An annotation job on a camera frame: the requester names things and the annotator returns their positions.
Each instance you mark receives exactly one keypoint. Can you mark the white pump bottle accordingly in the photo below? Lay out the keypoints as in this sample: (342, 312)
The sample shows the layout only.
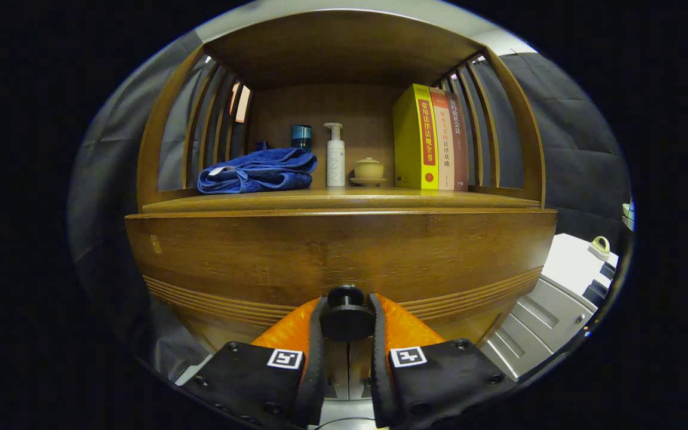
(335, 164)

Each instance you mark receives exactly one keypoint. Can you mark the brown book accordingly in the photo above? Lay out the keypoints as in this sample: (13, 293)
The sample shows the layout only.
(460, 155)

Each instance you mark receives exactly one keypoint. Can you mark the black backdrop cloth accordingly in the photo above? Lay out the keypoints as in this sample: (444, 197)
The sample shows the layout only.
(583, 161)

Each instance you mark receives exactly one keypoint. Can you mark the white side cabinet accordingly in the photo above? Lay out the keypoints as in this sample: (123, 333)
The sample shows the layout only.
(565, 263)

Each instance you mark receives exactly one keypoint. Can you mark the wooden cabinet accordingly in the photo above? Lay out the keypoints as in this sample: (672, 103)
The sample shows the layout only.
(344, 54)

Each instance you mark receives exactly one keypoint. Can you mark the blue folded towel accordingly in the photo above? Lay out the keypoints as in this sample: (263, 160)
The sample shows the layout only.
(260, 173)

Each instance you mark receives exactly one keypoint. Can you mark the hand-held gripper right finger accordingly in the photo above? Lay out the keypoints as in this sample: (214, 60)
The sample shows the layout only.
(377, 364)

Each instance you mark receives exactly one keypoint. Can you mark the thick yellow book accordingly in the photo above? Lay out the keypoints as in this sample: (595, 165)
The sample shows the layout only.
(409, 143)

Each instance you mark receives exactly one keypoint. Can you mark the teal bottle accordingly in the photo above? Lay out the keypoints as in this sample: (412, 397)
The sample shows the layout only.
(301, 137)

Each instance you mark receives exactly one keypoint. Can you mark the orange and white book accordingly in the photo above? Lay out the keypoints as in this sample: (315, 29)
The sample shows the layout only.
(445, 161)

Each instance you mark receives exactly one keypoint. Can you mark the small pale green object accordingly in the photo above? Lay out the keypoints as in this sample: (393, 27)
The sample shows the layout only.
(598, 249)

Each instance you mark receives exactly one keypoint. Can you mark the wooden countertop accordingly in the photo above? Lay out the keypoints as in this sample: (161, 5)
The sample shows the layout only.
(344, 200)

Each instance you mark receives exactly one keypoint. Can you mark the small black object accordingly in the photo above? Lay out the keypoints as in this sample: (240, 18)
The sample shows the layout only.
(596, 291)

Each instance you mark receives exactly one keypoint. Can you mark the wooden drawer with black knob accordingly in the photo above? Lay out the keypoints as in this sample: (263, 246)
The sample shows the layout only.
(344, 251)

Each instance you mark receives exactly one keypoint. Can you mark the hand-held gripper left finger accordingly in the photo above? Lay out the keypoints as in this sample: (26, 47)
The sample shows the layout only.
(318, 358)

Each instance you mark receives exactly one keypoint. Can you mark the beige lidded teacup with saucer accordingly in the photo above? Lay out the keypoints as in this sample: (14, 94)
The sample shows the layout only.
(369, 169)

